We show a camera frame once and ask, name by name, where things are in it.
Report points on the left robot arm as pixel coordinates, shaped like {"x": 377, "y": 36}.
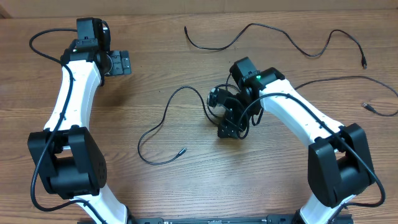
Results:
{"x": 67, "y": 160}

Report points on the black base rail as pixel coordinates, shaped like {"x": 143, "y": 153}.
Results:
{"x": 214, "y": 220}

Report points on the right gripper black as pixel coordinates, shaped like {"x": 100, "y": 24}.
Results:
{"x": 229, "y": 120}

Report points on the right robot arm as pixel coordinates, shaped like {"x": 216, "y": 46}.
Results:
{"x": 339, "y": 160}

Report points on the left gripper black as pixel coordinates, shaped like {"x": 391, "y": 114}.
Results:
{"x": 122, "y": 62}

